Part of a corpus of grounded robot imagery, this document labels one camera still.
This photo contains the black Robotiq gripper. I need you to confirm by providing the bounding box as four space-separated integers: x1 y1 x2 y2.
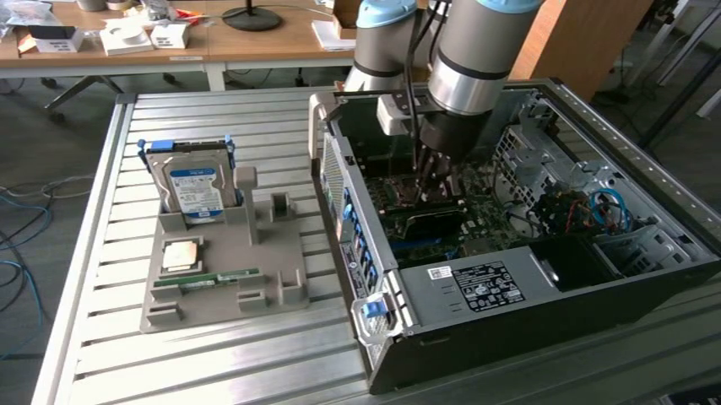
419 110 489 159

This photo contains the black Nvidia graphics card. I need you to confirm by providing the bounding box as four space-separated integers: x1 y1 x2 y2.
402 205 465 238

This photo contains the green motherboard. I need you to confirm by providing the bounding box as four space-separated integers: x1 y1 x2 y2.
359 154 545 269

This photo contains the blue expansion slot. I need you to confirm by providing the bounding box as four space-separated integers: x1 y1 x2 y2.
391 235 446 251

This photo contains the silver chipset heatsink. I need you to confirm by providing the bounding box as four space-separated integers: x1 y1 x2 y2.
461 240 498 258

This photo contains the white paper stack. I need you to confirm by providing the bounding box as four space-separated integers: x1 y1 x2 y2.
311 19 357 52

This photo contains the wooden cabinet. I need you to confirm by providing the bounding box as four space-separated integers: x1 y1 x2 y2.
509 0 658 102

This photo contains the brown cardboard box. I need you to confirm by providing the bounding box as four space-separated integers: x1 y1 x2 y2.
331 0 362 40

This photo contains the grey power supply unit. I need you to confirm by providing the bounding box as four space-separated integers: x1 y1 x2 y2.
389 246 565 334

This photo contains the metal disk bay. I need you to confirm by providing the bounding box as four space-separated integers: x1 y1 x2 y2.
590 223 697 282

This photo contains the black lamp base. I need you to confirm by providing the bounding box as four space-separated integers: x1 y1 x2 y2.
220 0 283 33

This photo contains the grey parts rack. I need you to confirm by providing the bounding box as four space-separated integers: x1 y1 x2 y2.
139 166 311 334

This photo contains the black open PC case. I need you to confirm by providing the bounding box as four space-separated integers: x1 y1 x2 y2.
307 77 721 396

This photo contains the green RAM stick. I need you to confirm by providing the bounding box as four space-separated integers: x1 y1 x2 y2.
152 269 263 292

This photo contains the red paper packet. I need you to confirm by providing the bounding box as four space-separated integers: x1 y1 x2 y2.
175 8 211 26

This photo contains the white labelled carton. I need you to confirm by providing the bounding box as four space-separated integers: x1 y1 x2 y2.
150 23 191 51

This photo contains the silver CPU chip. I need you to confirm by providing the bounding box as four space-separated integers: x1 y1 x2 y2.
162 241 202 271

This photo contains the white tape roll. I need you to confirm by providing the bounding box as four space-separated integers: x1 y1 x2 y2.
110 24 148 46

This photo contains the clear plastic bag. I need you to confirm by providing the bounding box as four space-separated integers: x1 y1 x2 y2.
138 0 176 22
0 0 55 37

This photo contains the white flat cardboard box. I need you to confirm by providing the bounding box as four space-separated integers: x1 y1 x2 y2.
99 20 155 57

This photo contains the wooden desk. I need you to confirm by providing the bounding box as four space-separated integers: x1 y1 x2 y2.
0 0 517 92

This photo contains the white box with black lid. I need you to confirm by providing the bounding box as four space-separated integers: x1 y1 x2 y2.
26 24 86 54

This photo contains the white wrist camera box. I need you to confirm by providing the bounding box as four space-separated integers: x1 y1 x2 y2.
377 93 429 136

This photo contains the black camera cable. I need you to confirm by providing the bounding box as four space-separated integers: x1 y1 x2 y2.
402 0 446 172

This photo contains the black orange power wire bundle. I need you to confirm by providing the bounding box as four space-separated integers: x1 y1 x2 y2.
534 189 593 235

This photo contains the blue SATA wire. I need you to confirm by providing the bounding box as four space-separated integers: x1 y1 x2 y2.
588 187 633 237

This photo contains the black desk frame leg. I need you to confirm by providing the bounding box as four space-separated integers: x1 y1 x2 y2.
641 6 721 149

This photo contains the hard disk with blue bracket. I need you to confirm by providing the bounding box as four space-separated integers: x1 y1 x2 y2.
136 135 238 224

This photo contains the white floor cable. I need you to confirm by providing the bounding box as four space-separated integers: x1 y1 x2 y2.
0 175 95 202

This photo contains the blue floor cable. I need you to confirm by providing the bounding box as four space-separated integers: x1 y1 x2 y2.
0 185 54 359

